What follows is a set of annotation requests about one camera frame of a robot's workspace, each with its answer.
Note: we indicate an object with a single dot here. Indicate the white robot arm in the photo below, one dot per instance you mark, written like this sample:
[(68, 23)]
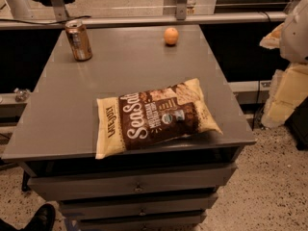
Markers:
[(291, 36)]

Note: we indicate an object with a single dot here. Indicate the orange fruit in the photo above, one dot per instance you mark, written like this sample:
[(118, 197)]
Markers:
[(171, 36)]

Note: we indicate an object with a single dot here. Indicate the small shiny crumpled object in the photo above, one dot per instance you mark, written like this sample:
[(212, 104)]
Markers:
[(21, 95)]

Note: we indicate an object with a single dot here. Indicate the orange soda can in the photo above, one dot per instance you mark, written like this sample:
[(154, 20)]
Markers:
[(77, 35)]

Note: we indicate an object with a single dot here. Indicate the grey drawer cabinet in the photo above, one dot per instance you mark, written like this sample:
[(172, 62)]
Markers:
[(169, 183)]

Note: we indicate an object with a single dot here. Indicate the metal railing bar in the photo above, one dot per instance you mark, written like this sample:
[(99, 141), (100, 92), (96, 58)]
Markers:
[(100, 22)]

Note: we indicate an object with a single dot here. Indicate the sea salt chips bag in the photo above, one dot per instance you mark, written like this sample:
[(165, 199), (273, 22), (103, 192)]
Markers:
[(136, 120)]

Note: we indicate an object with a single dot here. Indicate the black shoe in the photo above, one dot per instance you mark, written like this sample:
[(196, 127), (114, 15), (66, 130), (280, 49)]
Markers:
[(43, 219)]

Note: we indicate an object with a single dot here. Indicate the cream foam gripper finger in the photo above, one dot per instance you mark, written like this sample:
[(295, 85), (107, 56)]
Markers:
[(272, 39)]

